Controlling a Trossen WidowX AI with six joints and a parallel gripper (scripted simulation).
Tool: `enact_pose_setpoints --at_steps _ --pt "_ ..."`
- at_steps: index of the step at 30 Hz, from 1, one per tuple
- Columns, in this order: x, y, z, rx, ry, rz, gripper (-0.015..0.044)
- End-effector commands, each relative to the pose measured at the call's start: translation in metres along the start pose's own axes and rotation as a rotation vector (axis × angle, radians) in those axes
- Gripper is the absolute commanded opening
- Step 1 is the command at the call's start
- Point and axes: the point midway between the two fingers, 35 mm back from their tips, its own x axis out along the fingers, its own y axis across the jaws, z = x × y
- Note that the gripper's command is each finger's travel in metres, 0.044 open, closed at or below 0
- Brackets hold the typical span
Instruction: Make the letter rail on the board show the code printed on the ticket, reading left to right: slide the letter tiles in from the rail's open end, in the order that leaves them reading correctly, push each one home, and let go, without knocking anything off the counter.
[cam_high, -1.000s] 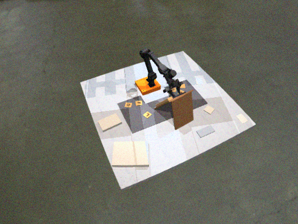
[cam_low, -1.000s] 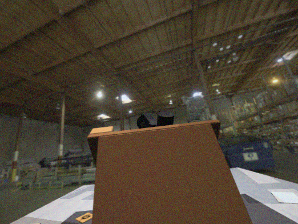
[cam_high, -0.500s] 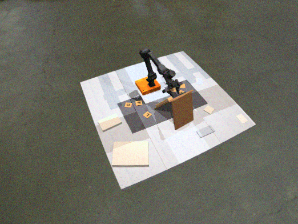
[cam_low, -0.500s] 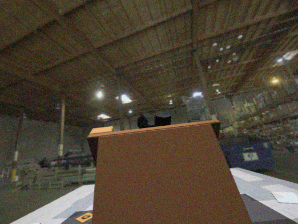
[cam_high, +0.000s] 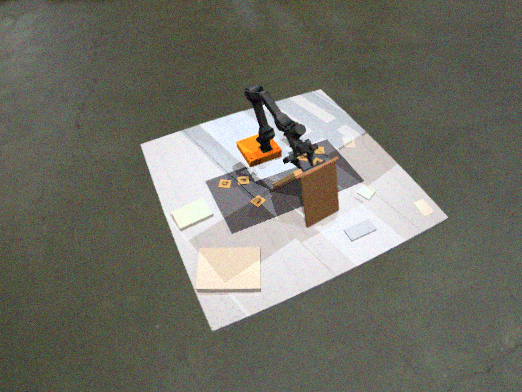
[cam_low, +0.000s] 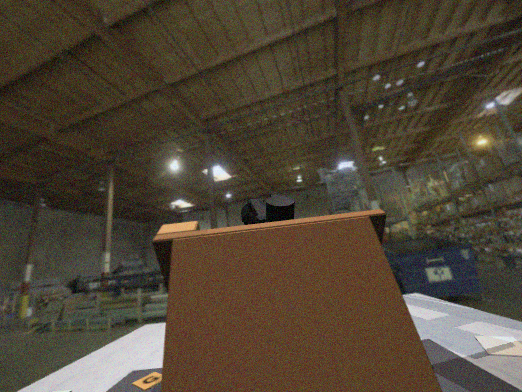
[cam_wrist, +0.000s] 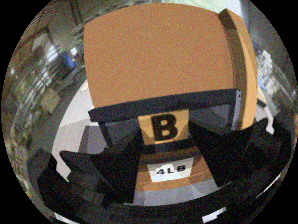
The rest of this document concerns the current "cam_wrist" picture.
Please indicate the white paper ticket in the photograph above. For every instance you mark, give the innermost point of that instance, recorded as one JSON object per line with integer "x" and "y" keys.
{"x": 169, "y": 171}

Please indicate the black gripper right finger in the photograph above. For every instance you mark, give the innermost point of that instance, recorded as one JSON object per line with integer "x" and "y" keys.
{"x": 222, "y": 148}

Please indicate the tan tile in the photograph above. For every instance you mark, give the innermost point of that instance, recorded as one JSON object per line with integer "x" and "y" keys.
{"x": 169, "y": 126}

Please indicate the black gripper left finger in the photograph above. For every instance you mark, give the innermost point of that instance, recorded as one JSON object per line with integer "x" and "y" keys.
{"x": 117, "y": 166}

